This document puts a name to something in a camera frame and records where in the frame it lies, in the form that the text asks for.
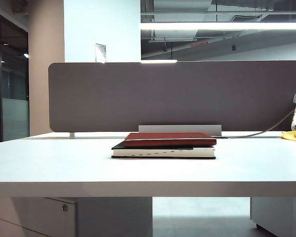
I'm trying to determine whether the red leather-bound book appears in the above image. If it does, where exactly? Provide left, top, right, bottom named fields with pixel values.
left=124, top=132, right=217, bottom=148

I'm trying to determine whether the black hardcover book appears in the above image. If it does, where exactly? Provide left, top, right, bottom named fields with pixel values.
left=111, top=141, right=217, bottom=160

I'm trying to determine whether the grey fabric desk divider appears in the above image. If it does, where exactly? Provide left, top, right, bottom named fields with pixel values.
left=48, top=60, right=296, bottom=133

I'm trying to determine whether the short ceiling light strip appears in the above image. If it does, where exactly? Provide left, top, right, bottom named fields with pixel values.
left=140, top=58, right=178, bottom=63

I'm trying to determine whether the long ceiling light strip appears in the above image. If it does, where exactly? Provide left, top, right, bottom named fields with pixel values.
left=140, top=21, right=296, bottom=31

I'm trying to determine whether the glass office partition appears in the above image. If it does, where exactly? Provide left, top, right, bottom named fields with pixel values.
left=0, top=7, right=30, bottom=144

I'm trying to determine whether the ceiling air vent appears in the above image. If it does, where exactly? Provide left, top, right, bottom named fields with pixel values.
left=233, top=14, right=263, bottom=22

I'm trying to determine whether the yellow cloth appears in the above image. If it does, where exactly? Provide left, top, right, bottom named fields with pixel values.
left=280, top=129, right=296, bottom=142

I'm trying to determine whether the white drawer cabinet with lock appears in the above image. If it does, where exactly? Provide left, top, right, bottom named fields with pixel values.
left=0, top=197, right=153, bottom=237

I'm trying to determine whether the white cabinet on casters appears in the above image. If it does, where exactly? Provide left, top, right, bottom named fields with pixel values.
left=250, top=197, right=296, bottom=237

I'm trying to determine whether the silver wall plate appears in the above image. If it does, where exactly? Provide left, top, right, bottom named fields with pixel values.
left=95, top=42, right=107, bottom=63

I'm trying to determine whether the grey power cable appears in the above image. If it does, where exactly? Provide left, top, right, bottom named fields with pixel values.
left=212, top=110, right=296, bottom=139

